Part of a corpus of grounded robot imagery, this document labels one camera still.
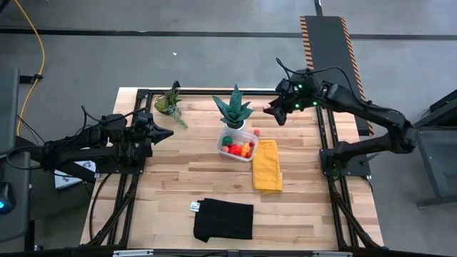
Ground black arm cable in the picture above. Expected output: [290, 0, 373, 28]
[6, 106, 147, 171]
[275, 56, 361, 104]

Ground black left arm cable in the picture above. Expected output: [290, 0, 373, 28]
[6, 106, 147, 171]

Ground black computer mouse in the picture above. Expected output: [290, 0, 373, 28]
[0, 182, 16, 216]

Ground white box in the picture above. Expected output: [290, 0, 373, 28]
[53, 159, 97, 190]

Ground grey metal side table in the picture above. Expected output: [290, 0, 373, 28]
[413, 89, 457, 208]

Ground black diagonal stand beam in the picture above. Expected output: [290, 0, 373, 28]
[46, 162, 98, 185]

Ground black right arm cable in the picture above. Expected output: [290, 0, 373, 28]
[275, 56, 361, 104]

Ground snake plant in white pot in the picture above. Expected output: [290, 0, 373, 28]
[211, 84, 257, 131]

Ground yellow cloth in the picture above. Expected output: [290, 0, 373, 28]
[251, 139, 284, 196]

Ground black metal table frame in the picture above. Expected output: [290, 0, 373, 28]
[80, 80, 385, 251]

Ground grey desk panel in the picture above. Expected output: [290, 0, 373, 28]
[0, 66, 21, 155]
[0, 151, 32, 243]

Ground clear plastic tupperware container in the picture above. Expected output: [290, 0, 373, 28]
[216, 127, 259, 163]

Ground black floor mat striped edges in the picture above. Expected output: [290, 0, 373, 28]
[299, 15, 375, 136]

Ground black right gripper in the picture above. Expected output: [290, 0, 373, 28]
[268, 73, 321, 126]

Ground black floor cable clamp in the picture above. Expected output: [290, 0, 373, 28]
[18, 73, 44, 86]

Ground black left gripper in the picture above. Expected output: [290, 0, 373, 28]
[131, 112, 175, 153]

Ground succulent plant in dark pot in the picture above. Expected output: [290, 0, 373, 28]
[154, 87, 189, 129]

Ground yellow cable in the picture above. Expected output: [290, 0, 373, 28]
[13, 0, 46, 137]

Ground silver metal bracket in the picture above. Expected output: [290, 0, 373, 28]
[312, 251, 353, 257]
[113, 249, 154, 257]

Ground black folded cloth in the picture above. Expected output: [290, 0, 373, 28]
[193, 198, 255, 243]

